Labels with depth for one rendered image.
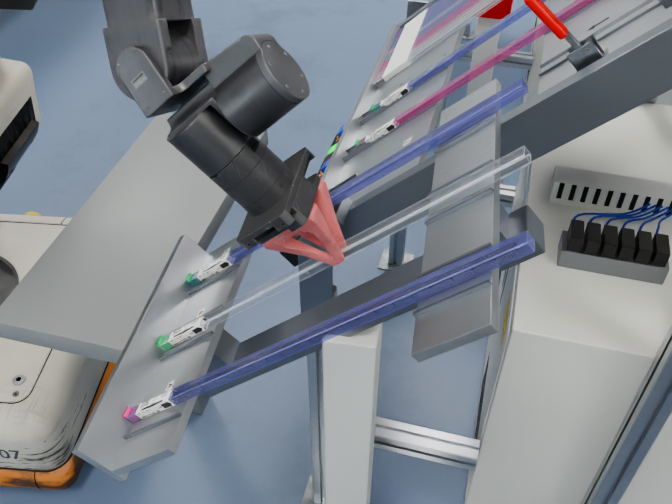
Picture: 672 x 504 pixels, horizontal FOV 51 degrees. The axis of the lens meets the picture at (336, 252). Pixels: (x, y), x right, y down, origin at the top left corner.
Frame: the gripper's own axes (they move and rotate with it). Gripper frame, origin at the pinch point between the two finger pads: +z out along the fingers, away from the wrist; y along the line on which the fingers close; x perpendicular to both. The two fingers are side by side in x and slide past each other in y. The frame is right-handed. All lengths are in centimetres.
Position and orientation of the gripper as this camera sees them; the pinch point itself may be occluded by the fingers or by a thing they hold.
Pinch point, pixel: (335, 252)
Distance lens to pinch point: 69.9
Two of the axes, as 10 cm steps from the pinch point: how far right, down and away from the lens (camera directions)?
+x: -7.3, 3.9, 5.6
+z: 6.6, 6.1, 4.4
